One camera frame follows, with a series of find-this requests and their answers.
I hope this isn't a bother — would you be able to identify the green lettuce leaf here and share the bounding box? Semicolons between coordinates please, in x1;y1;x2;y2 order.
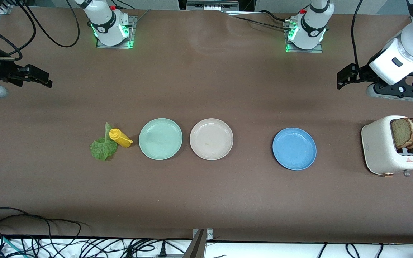
90;122;118;161

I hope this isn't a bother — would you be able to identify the yellow mustard squeeze bottle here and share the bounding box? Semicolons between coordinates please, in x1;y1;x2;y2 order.
109;128;134;148

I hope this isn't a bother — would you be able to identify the blue plate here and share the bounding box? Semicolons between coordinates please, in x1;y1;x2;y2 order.
272;128;317;171

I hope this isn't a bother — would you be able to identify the light green plate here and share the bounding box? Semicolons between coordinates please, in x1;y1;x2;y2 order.
138;118;183;161

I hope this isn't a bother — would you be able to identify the beige plate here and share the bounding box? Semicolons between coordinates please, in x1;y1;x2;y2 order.
189;118;234;161

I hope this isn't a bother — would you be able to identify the cream white toaster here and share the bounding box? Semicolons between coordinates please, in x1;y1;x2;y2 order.
361;115;413;178

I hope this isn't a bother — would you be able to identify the grey electronics box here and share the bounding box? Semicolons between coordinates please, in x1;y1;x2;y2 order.
178;0;241;12

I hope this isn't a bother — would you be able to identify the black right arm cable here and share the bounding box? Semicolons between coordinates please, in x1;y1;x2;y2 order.
0;0;81;61

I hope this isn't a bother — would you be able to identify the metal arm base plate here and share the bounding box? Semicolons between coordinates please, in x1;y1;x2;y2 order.
96;14;136;49
286;20;323;53

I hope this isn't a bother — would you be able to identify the black base power cable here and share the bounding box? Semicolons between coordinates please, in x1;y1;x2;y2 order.
226;10;293;31

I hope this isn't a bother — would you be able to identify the black hanging cable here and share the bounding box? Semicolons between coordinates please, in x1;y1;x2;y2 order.
312;243;328;258
346;243;362;258

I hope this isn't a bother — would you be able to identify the grey metal camera post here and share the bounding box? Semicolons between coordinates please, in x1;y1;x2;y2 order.
184;228;214;258

